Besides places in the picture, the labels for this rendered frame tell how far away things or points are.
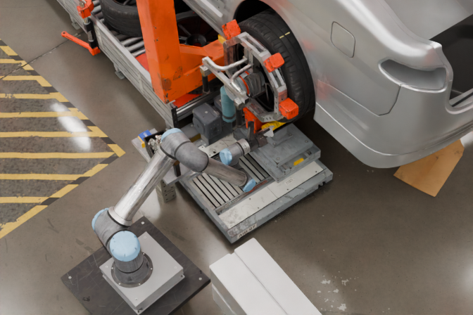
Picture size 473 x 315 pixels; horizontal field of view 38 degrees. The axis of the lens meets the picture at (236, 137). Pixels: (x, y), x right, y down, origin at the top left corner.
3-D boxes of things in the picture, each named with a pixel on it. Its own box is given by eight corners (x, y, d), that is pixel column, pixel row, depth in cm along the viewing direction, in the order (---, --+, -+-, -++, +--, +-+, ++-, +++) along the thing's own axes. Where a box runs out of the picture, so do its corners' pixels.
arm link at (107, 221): (99, 249, 359) (183, 139, 344) (84, 226, 369) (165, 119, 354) (119, 251, 372) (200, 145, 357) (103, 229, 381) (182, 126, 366)
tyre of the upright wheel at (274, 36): (343, 100, 386) (293, -6, 377) (312, 119, 378) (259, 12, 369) (291, 111, 447) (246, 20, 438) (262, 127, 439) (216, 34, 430)
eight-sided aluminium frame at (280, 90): (286, 133, 409) (288, 67, 368) (277, 138, 406) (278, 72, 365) (234, 83, 439) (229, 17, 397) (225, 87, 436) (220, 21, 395)
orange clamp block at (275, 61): (279, 67, 378) (286, 62, 370) (268, 73, 375) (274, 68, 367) (273, 56, 378) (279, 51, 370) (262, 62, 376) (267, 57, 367)
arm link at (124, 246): (124, 277, 358) (118, 260, 345) (108, 254, 367) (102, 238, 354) (148, 261, 364) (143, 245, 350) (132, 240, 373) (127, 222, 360)
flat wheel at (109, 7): (86, 21, 533) (79, -4, 516) (136, -24, 569) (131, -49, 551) (154, 48, 510) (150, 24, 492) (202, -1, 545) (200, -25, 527)
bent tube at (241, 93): (269, 82, 381) (269, 68, 373) (242, 98, 374) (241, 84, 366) (250, 65, 391) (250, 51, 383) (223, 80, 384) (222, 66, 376)
